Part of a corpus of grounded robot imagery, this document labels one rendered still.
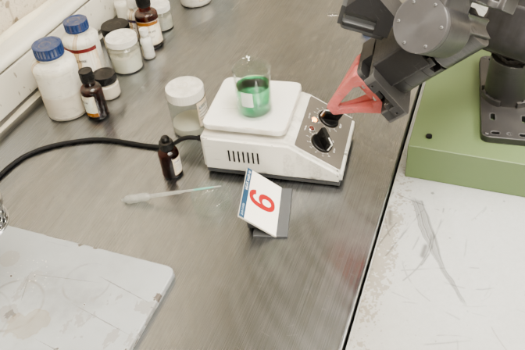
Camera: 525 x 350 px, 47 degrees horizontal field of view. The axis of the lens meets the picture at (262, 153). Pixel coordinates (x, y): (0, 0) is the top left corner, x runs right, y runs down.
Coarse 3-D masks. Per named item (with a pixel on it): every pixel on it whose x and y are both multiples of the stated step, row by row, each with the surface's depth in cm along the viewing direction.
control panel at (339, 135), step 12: (312, 108) 89; (324, 108) 90; (312, 120) 87; (348, 120) 90; (300, 132) 84; (312, 132) 85; (336, 132) 87; (348, 132) 89; (300, 144) 82; (336, 144) 86; (324, 156) 83; (336, 156) 84
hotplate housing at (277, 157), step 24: (312, 96) 90; (216, 144) 84; (240, 144) 83; (264, 144) 83; (288, 144) 82; (216, 168) 88; (240, 168) 86; (264, 168) 85; (288, 168) 84; (312, 168) 83; (336, 168) 83
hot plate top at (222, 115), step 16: (224, 80) 91; (272, 80) 90; (224, 96) 88; (288, 96) 87; (208, 112) 85; (224, 112) 85; (272, 112) 84; (288, 112) 84; (208, 128) 84; (224, 128) 83; (240, 128) 82; (256, 128) 82; (272, 128) 81
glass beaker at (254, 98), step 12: (240, 60) 82; (252, 60) 83; (264, 60) 82; (240, 72) 83; (252, 72) 84; (264, 72) 83; (240, 84) 80; (252, 84) 79; (264, 84) 80; (240, 96) 81; (252, 96) 80; (264, 96) 81; (240, 108) 83; (252, 108) 81; (264, 108) 82; (252, 120) 83
